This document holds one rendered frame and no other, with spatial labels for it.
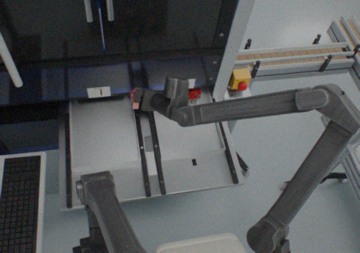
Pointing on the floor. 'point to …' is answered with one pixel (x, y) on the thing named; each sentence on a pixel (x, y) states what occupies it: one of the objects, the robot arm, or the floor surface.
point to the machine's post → (234, 37)
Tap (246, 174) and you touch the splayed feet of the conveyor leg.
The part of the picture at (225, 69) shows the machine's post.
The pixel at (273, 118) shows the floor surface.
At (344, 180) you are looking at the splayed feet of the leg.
